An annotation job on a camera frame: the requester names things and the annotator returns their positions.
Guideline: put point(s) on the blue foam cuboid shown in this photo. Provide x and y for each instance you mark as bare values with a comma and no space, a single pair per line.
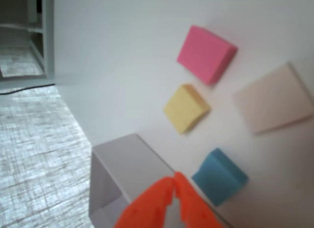
218,176

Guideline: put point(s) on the white shelf unit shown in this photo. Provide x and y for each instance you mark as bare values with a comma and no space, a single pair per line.
49,41

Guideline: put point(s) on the beige foam cuboid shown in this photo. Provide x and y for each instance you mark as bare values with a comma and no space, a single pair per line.
274,100

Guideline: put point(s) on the yellow foam cuboid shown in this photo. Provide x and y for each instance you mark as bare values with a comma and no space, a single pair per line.
184,110

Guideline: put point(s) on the white cardboard bin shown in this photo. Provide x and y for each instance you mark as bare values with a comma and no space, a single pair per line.
132,159

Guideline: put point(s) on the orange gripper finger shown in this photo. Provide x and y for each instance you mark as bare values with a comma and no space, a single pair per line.
193,208
149,206

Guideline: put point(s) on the pink foam cuboid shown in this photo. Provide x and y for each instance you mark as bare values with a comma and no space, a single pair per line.
203,53

